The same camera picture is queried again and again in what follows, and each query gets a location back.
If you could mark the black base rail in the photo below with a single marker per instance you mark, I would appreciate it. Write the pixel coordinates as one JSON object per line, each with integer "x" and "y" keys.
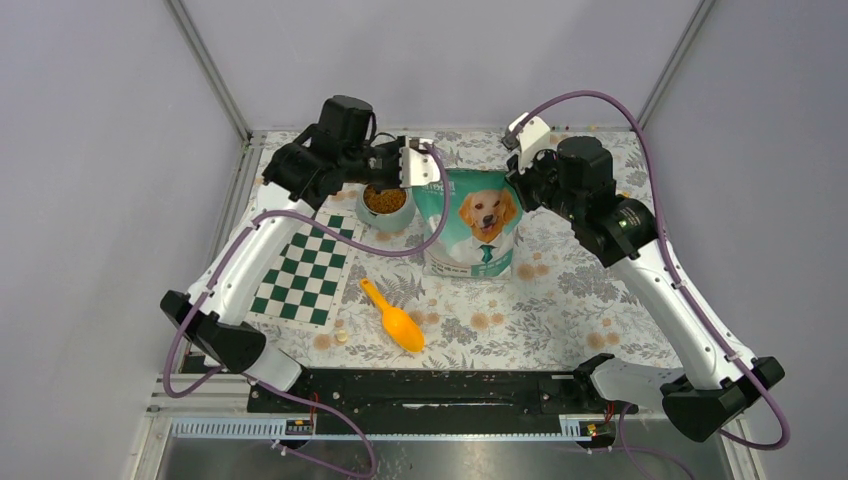
{"x": 430, "y": 403}

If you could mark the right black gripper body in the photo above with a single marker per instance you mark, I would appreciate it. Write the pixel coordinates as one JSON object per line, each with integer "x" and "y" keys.
{"x": 541, "y": 183}

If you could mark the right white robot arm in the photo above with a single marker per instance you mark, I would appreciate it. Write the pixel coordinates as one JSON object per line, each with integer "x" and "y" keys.
{"x": 719, "y": 377}

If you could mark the teal double pet bowl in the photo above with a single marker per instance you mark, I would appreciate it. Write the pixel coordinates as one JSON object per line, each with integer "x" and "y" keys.
{"x": 388, "y": 210}

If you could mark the green white checkered mat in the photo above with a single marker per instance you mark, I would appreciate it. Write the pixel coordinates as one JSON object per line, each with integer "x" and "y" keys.
{"x": 303, "y": 287}

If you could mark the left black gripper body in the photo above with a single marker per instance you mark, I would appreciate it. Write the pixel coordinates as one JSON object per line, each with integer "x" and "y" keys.
{"x": 381, "y": 164}

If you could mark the teal dog food bag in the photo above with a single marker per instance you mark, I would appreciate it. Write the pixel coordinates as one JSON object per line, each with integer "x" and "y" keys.
{"x": 478, "y": 238}

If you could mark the wrist white camera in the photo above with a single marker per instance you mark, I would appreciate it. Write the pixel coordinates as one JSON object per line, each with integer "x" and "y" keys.
{"x": 418, "y": 167}
{"x": 526, "y": 136}

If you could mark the yellow plastic scoop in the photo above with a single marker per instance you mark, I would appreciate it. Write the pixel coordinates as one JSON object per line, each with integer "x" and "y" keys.
{"x": 397, "y": 323}

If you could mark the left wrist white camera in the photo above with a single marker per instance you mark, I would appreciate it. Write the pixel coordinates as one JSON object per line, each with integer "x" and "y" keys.
{"x": 418, "y": 167}

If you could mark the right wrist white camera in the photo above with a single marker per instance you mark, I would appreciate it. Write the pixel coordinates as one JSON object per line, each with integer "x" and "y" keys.
{"x": 526, "y": 136}

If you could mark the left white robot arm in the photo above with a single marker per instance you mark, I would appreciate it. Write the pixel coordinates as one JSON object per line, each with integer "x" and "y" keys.
{"x": 337, "y": 149}

